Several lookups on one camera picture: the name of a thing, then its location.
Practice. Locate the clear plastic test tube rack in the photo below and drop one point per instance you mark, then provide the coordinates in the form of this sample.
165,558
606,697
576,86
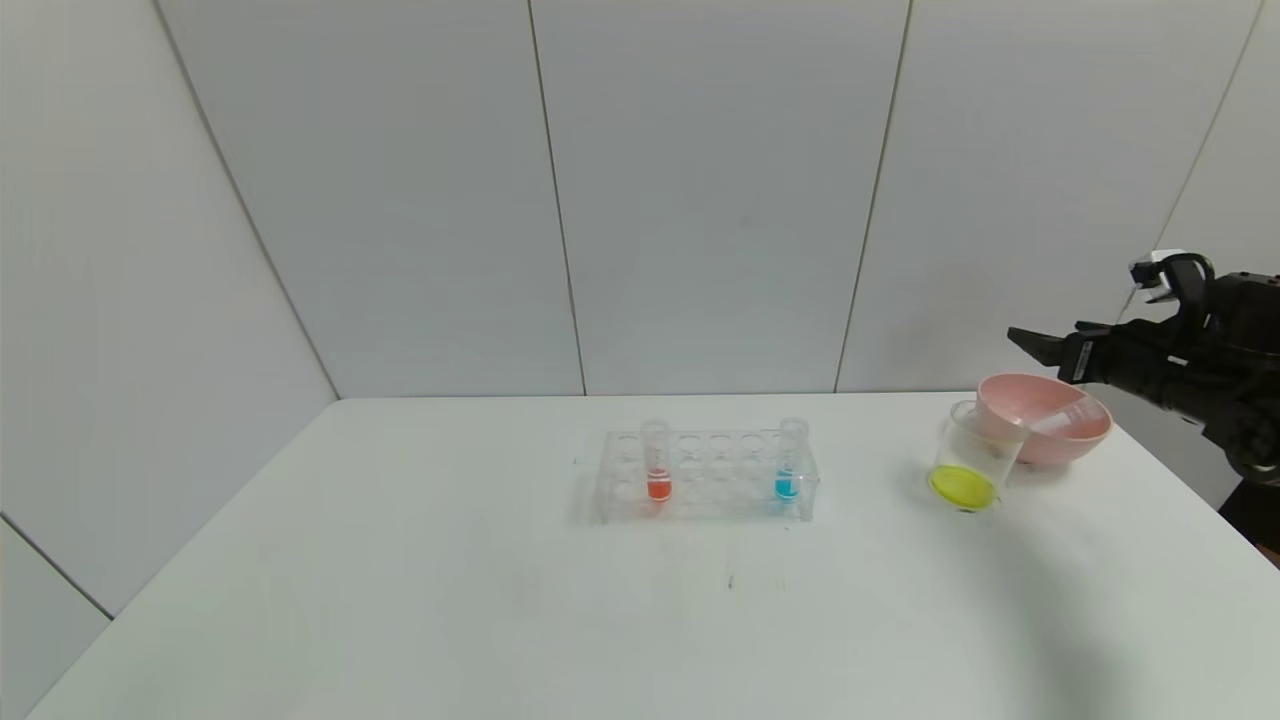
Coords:
715,495

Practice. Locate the pink bowl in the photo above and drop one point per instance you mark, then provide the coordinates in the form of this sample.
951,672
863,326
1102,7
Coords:
1060,450

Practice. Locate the blue pigment test tube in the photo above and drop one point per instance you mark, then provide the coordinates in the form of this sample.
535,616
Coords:
787,487

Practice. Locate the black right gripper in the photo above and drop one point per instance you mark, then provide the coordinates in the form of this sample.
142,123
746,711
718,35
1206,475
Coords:
1076,357

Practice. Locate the yellow pigment test tube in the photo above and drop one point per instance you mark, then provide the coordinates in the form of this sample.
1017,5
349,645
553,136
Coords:
1062,418

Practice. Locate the red pigment test tube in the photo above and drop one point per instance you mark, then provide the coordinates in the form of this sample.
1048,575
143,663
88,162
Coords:
657,488

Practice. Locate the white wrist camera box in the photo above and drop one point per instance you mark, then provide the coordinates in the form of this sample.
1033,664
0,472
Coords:
1158,268

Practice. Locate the clear plastic beaker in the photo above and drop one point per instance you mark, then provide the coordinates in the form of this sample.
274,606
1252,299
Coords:
962,485

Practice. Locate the black object beside table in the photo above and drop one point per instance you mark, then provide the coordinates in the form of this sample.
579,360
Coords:
1262,520

